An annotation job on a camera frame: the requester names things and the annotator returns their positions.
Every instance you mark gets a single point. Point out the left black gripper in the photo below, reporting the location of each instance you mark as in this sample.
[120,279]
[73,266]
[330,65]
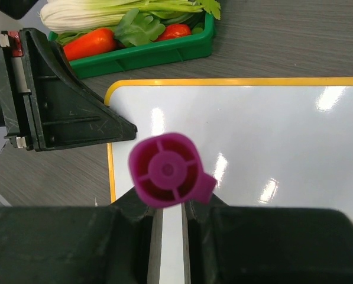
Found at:
[44,105]

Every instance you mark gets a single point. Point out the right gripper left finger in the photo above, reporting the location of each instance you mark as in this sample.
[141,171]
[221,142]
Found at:
[116,243]

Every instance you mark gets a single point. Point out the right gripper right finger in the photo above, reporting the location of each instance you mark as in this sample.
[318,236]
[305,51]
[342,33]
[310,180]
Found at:
[260,244]

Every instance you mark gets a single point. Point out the white marker purple cap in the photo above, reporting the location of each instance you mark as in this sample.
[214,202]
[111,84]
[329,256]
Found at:
[166,170]

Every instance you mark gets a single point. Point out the orange framed whiteboard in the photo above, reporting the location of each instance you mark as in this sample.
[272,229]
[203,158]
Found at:
[268,142]

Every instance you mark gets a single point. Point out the orange carrot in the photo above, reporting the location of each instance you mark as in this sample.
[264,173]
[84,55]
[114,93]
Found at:
[94,43]

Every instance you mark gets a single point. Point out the bok choy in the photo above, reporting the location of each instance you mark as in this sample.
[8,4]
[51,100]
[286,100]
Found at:
[72,16]

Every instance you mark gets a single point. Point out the red tomato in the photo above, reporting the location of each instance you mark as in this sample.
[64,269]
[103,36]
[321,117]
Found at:
[174,31]

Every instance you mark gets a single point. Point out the green plastic tray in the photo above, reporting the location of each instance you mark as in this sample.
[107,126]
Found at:
[191,47]

